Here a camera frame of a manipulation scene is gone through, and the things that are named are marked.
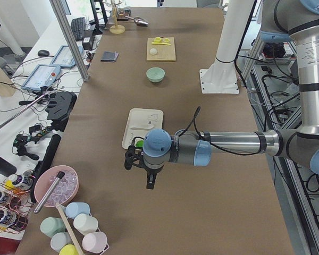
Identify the cream rabbit tray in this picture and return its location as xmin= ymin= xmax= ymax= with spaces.
xmin=122 ymin=108 xmax=164 ymax=149

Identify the black keyboard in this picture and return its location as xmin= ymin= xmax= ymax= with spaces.
xmin=70 ymin=17 xmax=86 ymax=41

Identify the copper wire bottle rack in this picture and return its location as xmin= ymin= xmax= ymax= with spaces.
xmin=0 ymin=174 xmax=34 ymax=234

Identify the white ceramic spoon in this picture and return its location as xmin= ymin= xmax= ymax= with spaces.
xmin=130 ymin=124 xmax=154 ymax=130

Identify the metal scoop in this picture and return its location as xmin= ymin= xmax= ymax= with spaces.
xmin=126 ymin=16 xmax=149 ymax=27

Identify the blue cup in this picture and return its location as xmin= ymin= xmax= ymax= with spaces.
xmin=65 ymin=202 xmax=90 ymax=219

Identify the lemon slice stack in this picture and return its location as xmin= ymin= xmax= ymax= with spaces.
xmin=153 ymin=37 xmax=162 ymax=43

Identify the black plastic bracket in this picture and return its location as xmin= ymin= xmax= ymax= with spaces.
xmin=45 ymin=91 xmax=77 ymax=132

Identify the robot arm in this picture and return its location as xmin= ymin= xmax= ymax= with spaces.
xmin=140 ymin=1 xmax=319 ymax=189

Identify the mint green bowl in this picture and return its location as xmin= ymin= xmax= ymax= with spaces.
xmin=146 ymin=67 xmax=165 ymax=83

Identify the yellow plastic knife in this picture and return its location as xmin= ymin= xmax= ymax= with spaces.
xmin=151 ymin=41 xmax=171 ymax=46

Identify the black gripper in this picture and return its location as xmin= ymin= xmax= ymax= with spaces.
xmin=145 ymin=161 xmax=164 ymax=189

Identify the black computer mouse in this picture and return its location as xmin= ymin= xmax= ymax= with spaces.
xmin=37 ymin=50 xmax=50 ymax=57

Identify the grey folded cloth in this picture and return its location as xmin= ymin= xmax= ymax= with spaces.
xmin=100 ymin=51 xmax=119 ymax=62

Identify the yellow cup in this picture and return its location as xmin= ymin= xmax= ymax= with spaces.
xmin=59 ymin=244 xmax=78 ymax=255

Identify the teach pendant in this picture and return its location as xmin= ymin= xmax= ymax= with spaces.
xmin=21 ymin=64 xmax=61 ymax=92
xmin=51 ymin=45 xmax=75 ymax=69

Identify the white cup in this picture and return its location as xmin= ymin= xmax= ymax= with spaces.
xmin=73 ymin=214 xmax=98 ymax=235

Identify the metal muddler rod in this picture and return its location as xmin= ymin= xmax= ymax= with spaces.
xmin=33 ymin=171 xmax=65 ymax=214

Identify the green lime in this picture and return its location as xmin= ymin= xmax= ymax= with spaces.
xmin=135 ymin=140 xmax=144 ymax=147

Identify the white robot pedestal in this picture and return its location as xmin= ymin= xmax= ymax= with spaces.
xmin=199 ymin=0 xmax=257 ymax=94

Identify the aluminium frame post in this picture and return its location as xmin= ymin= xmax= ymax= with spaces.
xmin=49 ymin=0 xmax=89 ymax=82

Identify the bamboo cutting board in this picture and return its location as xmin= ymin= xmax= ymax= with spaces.
xmin=146 ymin=37 xmax=177 ymax=62

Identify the near teach pendant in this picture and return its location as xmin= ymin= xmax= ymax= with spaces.
xmin=21 ymin=64 xmax=61 ymax=92

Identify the wooden mug tree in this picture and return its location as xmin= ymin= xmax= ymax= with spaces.
xmin=109 ymin=0 xmax=125 ymax=35

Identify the grey cup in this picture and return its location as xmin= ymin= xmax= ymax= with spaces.
xmin=50 ymin=232 xmax=72 ymax=253

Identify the green cup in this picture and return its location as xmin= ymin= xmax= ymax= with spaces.
xmin=40 ymin=217 xmax=65 ymax=238

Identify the pink cup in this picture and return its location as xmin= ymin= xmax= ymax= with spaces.
xmin=82 ymin=232 xmax=109 ymax=253

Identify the pink bowl with ice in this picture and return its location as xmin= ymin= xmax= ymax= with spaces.
xmin=34 ymin=165 xmax=79 ymax=207

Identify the far teach pendant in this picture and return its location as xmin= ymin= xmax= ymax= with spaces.
xmin=51 ymin=45 xmax=75 ymax=69

